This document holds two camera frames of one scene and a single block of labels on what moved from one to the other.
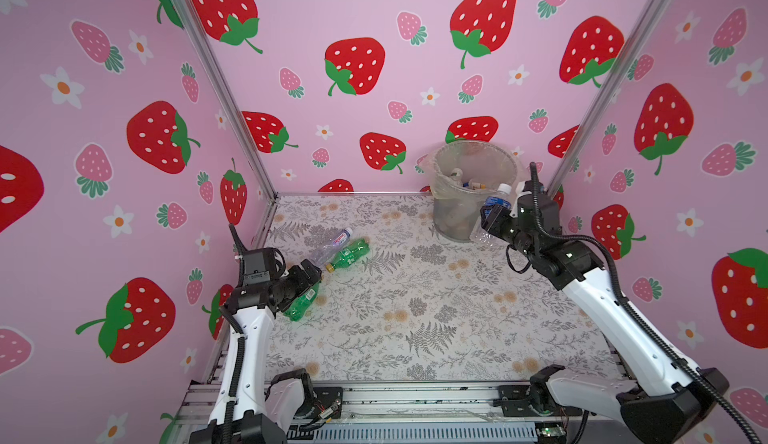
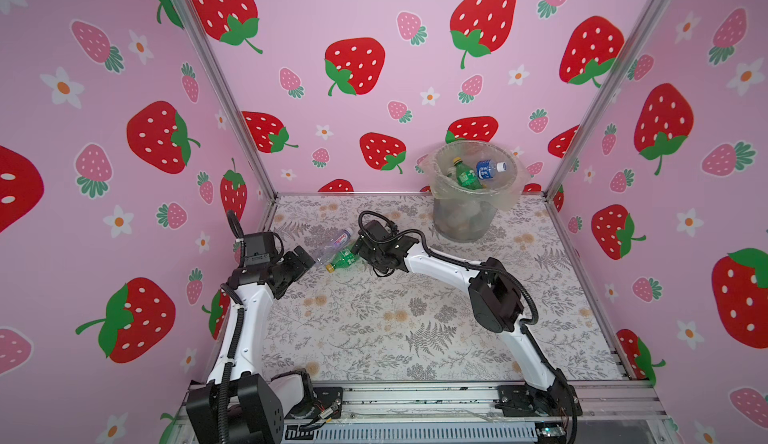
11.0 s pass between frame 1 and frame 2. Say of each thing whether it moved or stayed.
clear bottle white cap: stayed
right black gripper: moved
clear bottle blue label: moved
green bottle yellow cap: stayed
